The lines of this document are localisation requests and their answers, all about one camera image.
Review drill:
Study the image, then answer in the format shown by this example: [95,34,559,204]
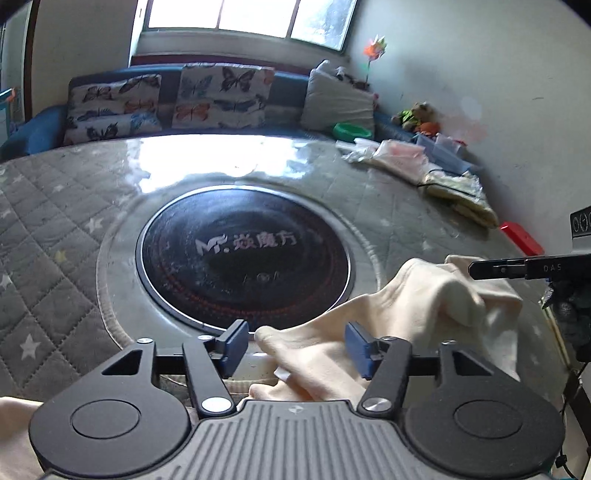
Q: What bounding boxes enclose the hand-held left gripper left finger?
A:
[99,319,251,418]

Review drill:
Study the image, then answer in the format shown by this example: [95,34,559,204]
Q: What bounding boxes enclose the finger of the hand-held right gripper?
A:
[468,257,530,281]

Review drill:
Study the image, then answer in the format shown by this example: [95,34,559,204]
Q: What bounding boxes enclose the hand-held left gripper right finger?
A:
[345,322,518,418]

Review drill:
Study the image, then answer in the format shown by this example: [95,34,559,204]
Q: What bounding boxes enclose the cream garment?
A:
[0,255,525,480]

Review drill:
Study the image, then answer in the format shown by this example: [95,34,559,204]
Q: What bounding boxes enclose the person's right hand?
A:
[542,285,591,354]

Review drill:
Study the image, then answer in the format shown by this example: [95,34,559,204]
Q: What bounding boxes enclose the red box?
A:
[499,222,546,256]

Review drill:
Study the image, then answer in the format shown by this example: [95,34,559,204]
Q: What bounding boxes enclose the round black induction cooker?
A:
[136,187,356,334]

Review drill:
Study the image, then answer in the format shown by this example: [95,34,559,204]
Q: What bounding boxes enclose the yellow packed cloth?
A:
[424,170,500,228]

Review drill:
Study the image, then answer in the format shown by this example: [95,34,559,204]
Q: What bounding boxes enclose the blue plastic box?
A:
[412,133,472,174]

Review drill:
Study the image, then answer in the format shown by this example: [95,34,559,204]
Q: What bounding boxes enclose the clear plastic bags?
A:
[341,137,433,182]

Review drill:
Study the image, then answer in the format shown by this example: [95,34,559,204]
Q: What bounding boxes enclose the brown plush bear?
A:
[392,102,439,134]

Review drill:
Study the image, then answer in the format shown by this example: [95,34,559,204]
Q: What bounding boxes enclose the green bowl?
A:
[333,122,373,140]

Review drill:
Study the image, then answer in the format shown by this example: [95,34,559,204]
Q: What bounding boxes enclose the grey pillow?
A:
[300,60,377,137]

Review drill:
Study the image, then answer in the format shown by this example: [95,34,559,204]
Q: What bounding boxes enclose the square butterfly print cushion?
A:
[172,64,276,131]

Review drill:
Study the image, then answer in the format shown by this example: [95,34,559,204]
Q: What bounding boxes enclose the orange pinwheel toy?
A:
[362,34,389,88]

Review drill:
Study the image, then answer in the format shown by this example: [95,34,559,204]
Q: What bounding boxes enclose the wide butterfly print cushion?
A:
[62,74,163,145]

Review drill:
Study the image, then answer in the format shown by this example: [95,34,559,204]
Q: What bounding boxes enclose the blue sofa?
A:
[0,65,416,162]

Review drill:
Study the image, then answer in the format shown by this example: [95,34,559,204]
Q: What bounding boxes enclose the window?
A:
[144,0,359,52]

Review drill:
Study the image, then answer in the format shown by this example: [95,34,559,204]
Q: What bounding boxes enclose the black cable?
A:
[554,360,591,480]

